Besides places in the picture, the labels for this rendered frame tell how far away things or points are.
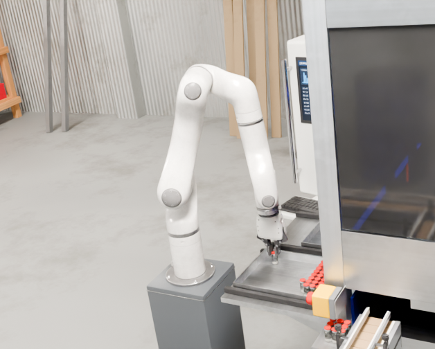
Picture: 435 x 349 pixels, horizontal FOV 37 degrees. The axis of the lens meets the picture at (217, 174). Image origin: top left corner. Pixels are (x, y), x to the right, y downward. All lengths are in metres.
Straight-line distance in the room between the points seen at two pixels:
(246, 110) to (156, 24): 5.44
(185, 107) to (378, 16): 0.75
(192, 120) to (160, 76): 5.52
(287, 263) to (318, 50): 0.96
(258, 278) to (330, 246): 0.48
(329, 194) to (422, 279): 0.35
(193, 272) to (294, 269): 0.37
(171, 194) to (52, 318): 2.04
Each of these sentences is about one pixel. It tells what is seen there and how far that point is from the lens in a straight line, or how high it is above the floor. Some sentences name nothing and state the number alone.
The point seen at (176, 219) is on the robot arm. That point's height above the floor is 1.11.
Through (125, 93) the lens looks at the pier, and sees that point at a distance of 7.88.
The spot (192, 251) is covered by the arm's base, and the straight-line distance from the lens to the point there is 2.42.
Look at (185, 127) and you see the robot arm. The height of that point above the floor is 1.46.
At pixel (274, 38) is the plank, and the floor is 0.96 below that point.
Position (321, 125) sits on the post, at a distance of 1.84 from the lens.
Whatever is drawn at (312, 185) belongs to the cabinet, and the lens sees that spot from 3.17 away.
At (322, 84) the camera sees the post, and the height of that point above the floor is 1.65.
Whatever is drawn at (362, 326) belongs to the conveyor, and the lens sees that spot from 2.03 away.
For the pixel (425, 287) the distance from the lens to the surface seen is 1.96.
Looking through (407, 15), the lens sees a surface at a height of 1.82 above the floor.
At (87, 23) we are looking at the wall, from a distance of 8.18.
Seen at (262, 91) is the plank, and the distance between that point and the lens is 6.47.
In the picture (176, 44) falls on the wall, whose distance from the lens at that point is 7.50.
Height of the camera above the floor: 2.10
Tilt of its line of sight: 21 degrees down
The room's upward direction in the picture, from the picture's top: 8 degrees counter-clockwise
